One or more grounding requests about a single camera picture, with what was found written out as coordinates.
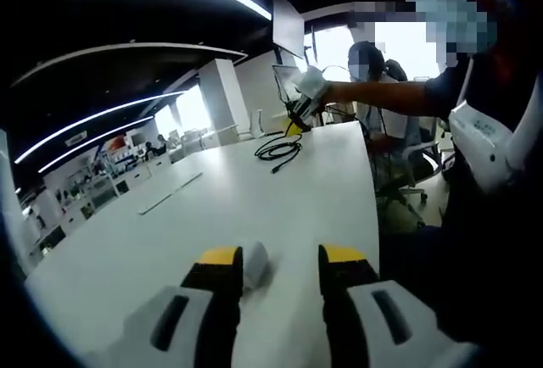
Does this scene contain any white worn chest device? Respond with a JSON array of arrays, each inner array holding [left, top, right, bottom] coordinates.
[[447, 98, 517, 195]]

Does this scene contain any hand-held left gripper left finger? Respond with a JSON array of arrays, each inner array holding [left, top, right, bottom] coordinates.
[[122, 245, 245, 368]]

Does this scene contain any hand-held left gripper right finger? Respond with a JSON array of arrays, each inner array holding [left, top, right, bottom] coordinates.
[[317, 243, 483, 368]]

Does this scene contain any white charger adapter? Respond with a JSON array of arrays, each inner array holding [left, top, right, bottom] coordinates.
[[242, 240, 271, 291]]

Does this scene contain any row of white office desks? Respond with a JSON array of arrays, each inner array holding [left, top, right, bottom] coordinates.
[[19, 128, 221, 259]]

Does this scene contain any person's dark clothed body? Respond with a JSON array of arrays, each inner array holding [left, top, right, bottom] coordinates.
[[377, 66, 543, 343]]

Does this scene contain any laptop screen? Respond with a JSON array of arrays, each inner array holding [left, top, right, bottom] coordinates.
[[273, 64, 305, 104]]

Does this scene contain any ceiling air vent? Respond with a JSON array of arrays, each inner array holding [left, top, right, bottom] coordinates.
[[64, 129, 89, 148]]

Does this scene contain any black and white office chair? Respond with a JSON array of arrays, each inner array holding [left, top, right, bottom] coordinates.
[[381, 58, 445, 229]]

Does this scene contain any person's right hand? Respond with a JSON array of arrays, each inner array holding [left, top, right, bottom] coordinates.
[[312, 71, 331, 101]]

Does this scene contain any white desk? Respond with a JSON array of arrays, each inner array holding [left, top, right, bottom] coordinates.
[[24, 120, 381, 368]]

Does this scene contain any long ceiling light line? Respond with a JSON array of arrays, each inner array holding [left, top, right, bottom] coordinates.
[[14, 90, 186, 164], [37, 115, 156, 174]]

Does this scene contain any white square pillar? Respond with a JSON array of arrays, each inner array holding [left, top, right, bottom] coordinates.
[[197, 58, 251, 147]]

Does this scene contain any black Type-C cable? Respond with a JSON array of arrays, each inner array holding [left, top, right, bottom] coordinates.
[[254, 130, 305, 176]]

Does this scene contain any curved white ceiling trim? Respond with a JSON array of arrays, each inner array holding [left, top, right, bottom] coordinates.
[[11, 42, 248, 89]]

